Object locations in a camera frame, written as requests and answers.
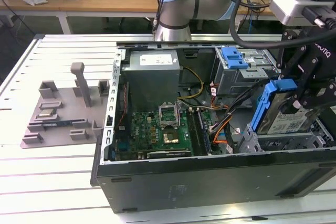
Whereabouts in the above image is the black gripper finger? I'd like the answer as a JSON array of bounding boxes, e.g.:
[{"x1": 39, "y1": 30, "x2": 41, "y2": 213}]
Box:
[
  {"x1": 275, "y1": 45, "x2": 320, "y2": 109},
  {"x1": 301, "y1": 76, "x2": 336, "y2": 111}
]

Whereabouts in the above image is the hard disk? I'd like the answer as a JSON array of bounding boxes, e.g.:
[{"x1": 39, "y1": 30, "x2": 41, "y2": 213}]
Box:
[{"x1": 250, "y1": 78, "x2": 321, "y2": 137}]

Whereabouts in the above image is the grey metal disk bay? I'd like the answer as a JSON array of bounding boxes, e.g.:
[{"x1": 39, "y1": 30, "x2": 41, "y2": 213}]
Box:
[{"x1": 236, "y1": 124, "x2": 334, "y2": 154}]

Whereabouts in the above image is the blue plastic cage latch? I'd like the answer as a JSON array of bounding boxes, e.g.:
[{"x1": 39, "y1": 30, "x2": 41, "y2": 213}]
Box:
[{"x1": 221, "y1": 47, "x2": 249, "y2": 69}]

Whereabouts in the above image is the grey metal drive cage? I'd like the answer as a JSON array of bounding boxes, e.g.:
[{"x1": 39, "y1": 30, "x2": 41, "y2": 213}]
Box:
[{"x1": 214, "y1": 47, "x2": 281, "y2": 98}]

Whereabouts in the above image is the black RAM slot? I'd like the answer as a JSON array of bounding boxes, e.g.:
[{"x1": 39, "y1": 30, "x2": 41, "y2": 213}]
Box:
[
  {"x1": 193, "y1": 109, "x2": 208, "y2": 156},
  {"x1": 186, "y1": 108, "x2": 202, "y2": 156}
]

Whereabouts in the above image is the thin metal locking lever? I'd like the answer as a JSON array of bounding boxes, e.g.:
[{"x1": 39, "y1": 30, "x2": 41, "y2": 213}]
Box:
[{"x1": 177, "y1": 101, "x2": 184, "y2": 128}]

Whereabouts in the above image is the CPU socket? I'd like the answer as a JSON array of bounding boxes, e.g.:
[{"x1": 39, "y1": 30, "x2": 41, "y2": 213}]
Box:
[{"x1": 162, "y1": 131, "x2": 181, "y2": 145}]

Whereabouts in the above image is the grey power supply unit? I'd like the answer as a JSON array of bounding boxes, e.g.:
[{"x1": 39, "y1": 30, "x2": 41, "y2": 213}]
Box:
[{"x1": 121, "y1": 50, "x2": 182, "y2": 112}]

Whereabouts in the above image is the black graphics card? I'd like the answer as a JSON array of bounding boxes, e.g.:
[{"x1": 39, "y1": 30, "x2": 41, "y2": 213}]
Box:
[{"x1": 145, "y1": 150, "x2": 192, "y2": 160}]

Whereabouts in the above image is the black open PC case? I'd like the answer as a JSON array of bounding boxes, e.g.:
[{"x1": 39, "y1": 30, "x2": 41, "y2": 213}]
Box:
[{"x1": 90, "y1": 40, "x2": 336, "y2": 214}]

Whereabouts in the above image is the green motherboard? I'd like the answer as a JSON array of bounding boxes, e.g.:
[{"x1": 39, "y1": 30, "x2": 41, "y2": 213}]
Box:
[{"x1": 114, "y1": 110, "x2": 219, "y2": 161}]

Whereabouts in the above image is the black case fan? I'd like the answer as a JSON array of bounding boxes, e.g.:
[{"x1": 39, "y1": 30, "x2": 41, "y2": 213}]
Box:
[{"x1": 114, "y1": 81, "x2": 132, "y2": 142}]

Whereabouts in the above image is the grey plastic parts rack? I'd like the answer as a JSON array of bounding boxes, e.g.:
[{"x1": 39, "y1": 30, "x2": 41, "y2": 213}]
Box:
[{"x1": 20, "y1": 62, "x2": 110, "y2": 149}]

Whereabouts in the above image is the loose RAM stick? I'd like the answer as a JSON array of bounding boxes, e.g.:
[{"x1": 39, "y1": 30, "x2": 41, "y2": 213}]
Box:
[{"x1": 41, "y1": 121, "x2": 72, "y2": 129}]

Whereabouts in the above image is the silver CPU chip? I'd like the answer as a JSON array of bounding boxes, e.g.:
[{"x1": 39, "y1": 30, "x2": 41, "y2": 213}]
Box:
[{"x1": 37, "y1": 108, "x2": 58, "y2": 119}]

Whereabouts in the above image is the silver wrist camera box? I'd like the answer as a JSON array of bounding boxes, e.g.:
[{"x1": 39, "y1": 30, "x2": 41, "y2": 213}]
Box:
[{"x1": 269, "y1": 0, "x2": 336, "y2": 29}]

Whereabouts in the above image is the black cable bundle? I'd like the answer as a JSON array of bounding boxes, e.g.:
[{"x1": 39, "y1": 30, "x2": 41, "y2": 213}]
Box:
[{"x1": 209, "y1": 79, "x2": 274, "y2": 133}]

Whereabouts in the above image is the red wire with white tag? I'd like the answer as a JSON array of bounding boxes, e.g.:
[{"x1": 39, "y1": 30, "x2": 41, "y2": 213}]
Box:
[{"x1": 208, "y1": 81, "x2": 219, "y2": 98}]

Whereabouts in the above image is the yellow wire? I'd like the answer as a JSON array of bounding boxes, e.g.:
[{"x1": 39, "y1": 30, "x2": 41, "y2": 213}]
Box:
[{"x1": 177, "y1": 66, "x2": 205, "y2": 101}]

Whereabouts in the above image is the orange wire bundle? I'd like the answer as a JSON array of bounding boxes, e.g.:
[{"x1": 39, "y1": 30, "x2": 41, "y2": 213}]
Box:
[{"x1": 209, "y1": 120, "x2": 230, "y2": 146}]

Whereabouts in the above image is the metal socket cover frame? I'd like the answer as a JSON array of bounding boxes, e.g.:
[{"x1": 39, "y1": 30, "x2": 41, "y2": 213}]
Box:
[{"x1": 158, "y1": 104, "x2": 181, "y2": 129}]

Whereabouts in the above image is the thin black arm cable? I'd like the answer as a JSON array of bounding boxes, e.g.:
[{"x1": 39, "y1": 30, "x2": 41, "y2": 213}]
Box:
[{"x1": 152, "y1": 0, "x2": 173, "y2": 34}]

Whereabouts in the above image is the red and black wire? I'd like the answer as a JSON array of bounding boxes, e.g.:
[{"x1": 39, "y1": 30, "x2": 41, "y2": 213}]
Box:
[{"x1": 118, "y1": 84, "x2": 130, "y2": 129}]

